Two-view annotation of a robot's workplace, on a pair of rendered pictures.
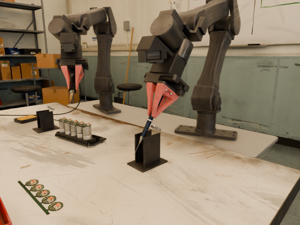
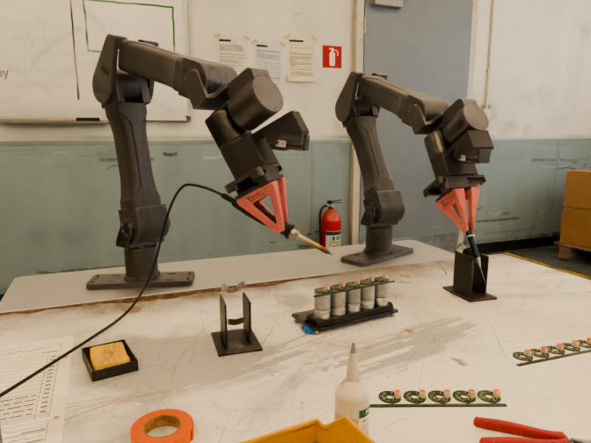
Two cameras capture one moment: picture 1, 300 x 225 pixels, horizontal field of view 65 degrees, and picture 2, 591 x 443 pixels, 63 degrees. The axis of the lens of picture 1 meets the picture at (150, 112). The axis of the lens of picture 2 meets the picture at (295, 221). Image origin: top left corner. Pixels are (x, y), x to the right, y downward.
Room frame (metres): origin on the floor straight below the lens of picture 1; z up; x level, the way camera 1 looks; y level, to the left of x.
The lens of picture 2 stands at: (0.46, 0.91, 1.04)
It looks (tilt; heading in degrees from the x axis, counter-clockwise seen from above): 10 degrees down; 296
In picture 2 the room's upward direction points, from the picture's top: straight up
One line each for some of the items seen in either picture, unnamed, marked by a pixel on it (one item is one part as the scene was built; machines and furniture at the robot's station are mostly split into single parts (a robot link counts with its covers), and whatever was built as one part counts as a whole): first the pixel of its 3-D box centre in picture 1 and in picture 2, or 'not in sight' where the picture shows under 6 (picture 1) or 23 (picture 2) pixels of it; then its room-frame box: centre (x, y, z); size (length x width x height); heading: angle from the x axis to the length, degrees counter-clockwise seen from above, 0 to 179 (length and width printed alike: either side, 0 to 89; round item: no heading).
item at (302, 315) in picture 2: (80, 138); (345, 315); (0.70, 0.22, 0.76); 0.16 x 0.07 x 0.01; 55
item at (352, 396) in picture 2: not in sight; (352, 391); (0.59, 0.51, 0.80); 0.03 x 0.03 x 0.10
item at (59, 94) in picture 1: (60, 84); not in sight; (4.10, 1.55, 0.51); 0.75 x 0.48 x 1.03; 76
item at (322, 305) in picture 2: (63, 126); (322, 305); (0.72, 0.27, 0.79); 0.02 x 0.02 x 0.05
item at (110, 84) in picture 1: (105, 88); (143, 231); (1.12, 0.21, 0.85); 0.09 x 0.06 x 0.06; 76
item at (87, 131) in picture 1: (87, 133); (380, 293); (0.66, 0.18, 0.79); 0.02 x 0.02 x 0.05
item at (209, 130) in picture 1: (206, 122); (378, 240); (0.76, -0.19, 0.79); 0.20 x 0.07 x 0.08; 67
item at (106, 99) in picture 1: (106, 101); (141, 263); (1.13, 0.21, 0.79); 0.20 x 0.07 x 0.08; 33
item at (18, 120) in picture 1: (27, 118); (109, 358); (0.92, 0.50, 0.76); 0.07 x 0.05 x 0.02; 148
